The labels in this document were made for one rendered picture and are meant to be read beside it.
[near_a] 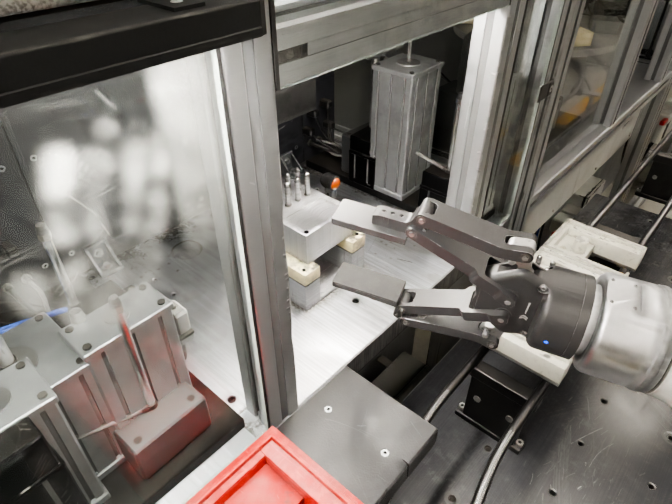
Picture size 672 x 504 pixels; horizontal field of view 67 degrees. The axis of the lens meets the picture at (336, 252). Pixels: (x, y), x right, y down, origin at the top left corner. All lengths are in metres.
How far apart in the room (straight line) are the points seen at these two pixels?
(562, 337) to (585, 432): 0.53
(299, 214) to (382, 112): 0.27
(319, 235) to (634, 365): 0.41
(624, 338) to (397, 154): 0.57
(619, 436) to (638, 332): 0.56
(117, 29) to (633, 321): 0.39
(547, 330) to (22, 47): 0.39
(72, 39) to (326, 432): 0.48
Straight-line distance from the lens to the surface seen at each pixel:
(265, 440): 0.54
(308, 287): 0.71
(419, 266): 0.83
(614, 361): 0.46
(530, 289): 0.46
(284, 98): 0.66
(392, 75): 0.88
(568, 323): 0.45
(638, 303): 0.46
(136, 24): 0.26
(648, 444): 1.01
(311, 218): 0.72
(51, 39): 0.25
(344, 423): 0.62
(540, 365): 0.78
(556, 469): 0.92
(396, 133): 0.90
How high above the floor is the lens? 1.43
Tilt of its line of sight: 38 degrees down
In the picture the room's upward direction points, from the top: straight up
